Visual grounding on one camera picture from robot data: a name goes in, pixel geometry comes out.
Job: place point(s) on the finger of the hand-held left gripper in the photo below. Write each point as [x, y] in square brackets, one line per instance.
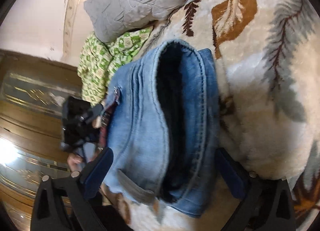
[93, 114]

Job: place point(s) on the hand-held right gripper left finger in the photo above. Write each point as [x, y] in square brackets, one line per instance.
[97, 173]

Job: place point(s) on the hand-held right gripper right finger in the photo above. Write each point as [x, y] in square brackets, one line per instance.
[232, 173]

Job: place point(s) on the blue denim pants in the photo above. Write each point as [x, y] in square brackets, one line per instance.
[142, 121]

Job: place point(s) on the person's left hand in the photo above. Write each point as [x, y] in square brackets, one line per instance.
[74, 161]

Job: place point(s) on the green patterned blanket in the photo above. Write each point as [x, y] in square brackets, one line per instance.
[97, 71]

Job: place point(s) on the wooden wardrobe door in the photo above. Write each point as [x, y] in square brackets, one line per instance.
[30, 121]

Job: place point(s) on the leaf print fluffy blanket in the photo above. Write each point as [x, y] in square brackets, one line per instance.
[262, 133]

